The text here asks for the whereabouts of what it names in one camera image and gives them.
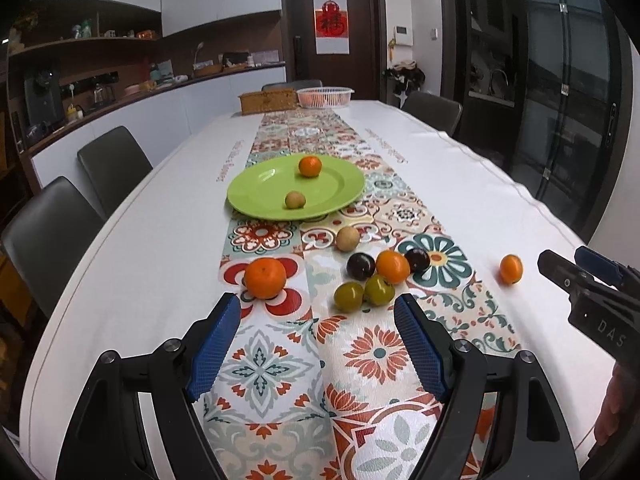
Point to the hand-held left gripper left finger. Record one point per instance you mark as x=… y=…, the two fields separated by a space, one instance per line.
x=215 y=350

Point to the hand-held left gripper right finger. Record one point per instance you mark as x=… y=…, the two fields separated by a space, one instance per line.
x=422 y=350

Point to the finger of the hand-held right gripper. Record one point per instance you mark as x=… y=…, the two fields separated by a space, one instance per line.
x=562 y=272
x=600 y=262

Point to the small orange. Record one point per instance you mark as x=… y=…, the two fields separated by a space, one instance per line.
x=511 y=268
x=310 y=166

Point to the green plum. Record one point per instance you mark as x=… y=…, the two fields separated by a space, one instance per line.
x=379 y=290
x=348 y=296

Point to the large orange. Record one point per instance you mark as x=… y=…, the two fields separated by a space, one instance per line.
x=265 y=278

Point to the medium orange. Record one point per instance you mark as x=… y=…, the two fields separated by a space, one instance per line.
x=392 y=266

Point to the dark purple plum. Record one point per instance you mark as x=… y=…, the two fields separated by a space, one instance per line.
x=419 y=259
x=361 y=266

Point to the tan round fruit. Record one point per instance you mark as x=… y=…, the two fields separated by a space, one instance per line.
x=295 y=200
x=346 y=239

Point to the green plate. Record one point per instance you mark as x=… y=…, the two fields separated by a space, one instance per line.
x=260 y=185

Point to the person's right hand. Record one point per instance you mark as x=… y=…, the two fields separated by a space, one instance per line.
x=622 y=410

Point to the floral patterned table runner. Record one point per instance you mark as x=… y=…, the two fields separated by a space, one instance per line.
x=280 y=370

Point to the sliding glass door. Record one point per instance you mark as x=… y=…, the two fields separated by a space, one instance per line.
x=565 y=85

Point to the grey dining chair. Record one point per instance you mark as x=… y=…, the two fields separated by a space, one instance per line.
x=50 y=245
x=112 y=165
x=292 y=84
x=432 y=109

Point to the kitchen faucet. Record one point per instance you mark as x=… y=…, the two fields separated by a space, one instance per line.
x=500 y=80

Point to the white counter cabinet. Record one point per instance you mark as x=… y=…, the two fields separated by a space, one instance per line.
x=175 y=105

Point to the rack with dark bags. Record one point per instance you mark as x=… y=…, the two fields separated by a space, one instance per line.
x=405 y=80

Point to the woven wicker box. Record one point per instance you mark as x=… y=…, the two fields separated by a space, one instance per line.
x=267 y=101

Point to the white plastic basket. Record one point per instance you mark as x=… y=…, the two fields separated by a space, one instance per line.
x=325 y=97

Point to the glass kettle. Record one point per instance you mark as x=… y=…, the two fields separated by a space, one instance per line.
x=100 y=96

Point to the woven wicker tray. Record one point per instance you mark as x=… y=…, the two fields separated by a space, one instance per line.
x=207 y=70

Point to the teal box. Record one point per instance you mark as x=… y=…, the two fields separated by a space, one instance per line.
x=161 y=71

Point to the white desk lamp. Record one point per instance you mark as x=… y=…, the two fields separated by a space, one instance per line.
x=199 y=52

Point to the black water dispenser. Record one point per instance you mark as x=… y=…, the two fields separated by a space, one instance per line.
x=42 y=100

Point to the dark brown door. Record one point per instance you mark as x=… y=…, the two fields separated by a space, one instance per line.
x=365 y=35

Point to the red and white door poster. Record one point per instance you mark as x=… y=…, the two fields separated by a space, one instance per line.
x=331 y=22

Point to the white wall intercom panel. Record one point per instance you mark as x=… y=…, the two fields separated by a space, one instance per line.
x=402 y=36

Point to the wooden wall shelf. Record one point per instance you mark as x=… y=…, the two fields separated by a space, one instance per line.
x=75 y=42

